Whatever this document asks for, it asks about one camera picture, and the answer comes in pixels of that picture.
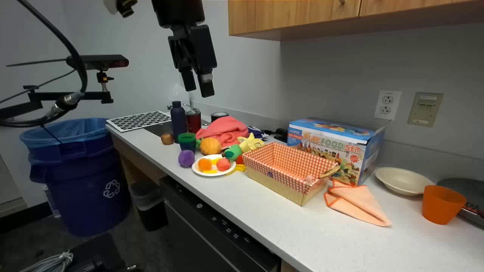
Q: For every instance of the small brown ball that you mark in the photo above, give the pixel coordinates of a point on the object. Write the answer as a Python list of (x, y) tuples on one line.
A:
[(167, 139)]

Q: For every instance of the black stereo camera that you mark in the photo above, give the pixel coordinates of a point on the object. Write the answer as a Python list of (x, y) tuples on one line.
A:
[(104, 62)]

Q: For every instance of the green cup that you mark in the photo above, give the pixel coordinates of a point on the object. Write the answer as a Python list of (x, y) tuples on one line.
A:
[(187, 141)]

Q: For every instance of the black stapler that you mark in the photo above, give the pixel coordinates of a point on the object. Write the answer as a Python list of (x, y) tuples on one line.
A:
[(281, 135)]

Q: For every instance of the green plush toy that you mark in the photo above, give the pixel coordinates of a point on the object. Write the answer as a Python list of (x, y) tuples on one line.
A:
[(234, 153)]

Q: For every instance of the grey keyboard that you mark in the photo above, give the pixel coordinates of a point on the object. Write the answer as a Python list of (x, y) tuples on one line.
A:
[(139, 121)]

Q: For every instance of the black dishwasher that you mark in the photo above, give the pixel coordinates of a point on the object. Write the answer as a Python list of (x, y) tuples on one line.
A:
[(202, 242)]

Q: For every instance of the yellow toy fries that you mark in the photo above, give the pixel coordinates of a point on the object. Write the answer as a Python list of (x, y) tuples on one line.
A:
[(241, 168), (213, 171)]

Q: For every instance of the orange cloth napkin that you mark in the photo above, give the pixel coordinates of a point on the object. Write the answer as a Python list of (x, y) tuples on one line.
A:
[(361, 204)]

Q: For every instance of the orange fruit plush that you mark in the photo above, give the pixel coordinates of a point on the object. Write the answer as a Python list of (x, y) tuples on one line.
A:
[(205, 165)]

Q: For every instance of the dark blue bottle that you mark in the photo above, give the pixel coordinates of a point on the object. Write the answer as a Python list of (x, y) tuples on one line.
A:
[(179, 120)]

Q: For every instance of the dark blue cloth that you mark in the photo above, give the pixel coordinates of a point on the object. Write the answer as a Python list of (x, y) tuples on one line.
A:
[(257, 132)]

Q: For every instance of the white wall outlet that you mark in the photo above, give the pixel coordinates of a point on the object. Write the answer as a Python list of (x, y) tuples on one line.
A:
[(388, 104)]

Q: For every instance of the orange checkered basket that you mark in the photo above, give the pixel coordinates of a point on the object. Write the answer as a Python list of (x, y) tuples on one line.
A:
[(282, 163)]

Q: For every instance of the white paper plate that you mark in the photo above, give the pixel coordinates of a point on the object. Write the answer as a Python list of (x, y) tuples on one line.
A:
[(214, 172)]

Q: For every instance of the pink red cloth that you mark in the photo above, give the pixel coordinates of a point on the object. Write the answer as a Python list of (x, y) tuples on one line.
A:
[(222, 129)]

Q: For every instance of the blue recycling bin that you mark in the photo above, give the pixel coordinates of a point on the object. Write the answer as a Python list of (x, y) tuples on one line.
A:
[(81, 194)]

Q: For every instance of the red peach plush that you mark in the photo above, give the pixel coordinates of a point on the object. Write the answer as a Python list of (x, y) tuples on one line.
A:
[(223, 165)]

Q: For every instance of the orange plastic cup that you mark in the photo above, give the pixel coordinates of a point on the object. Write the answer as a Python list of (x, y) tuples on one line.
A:
[(443, 204)]

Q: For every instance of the beige wall switch plate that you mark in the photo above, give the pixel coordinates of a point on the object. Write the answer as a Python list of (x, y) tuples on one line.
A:
[(426, 109)]

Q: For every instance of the dark red can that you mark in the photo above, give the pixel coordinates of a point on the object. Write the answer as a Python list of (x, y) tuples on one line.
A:
[(195, 121)]

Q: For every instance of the orange round bumpy plush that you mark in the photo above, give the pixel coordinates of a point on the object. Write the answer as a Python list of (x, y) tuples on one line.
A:
[(211, 145)]

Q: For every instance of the blue toy food box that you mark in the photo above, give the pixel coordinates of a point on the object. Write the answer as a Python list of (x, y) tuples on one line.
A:
[(328, 133)]

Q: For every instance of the wooden wall cabinet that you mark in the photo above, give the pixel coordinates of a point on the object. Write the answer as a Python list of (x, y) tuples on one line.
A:
[(303, 15)]

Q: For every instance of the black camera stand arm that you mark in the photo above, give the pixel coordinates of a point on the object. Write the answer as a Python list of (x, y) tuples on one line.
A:
[(93, 95)]

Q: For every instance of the purple ball plush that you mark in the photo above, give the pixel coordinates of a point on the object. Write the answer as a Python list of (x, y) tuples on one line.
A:
[(187, 157)]

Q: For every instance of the beige bowl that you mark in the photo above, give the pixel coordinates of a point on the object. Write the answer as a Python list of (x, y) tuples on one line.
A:
[(403, 180)]

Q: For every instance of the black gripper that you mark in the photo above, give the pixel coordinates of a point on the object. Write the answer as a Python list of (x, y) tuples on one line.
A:
[(178, 12)]

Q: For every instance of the small black trash bin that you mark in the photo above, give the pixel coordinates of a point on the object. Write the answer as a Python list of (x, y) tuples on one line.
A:
[(149, 206)]

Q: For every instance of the red toy fries holder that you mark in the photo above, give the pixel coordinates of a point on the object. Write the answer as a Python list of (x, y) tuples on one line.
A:
[(240, 159)]

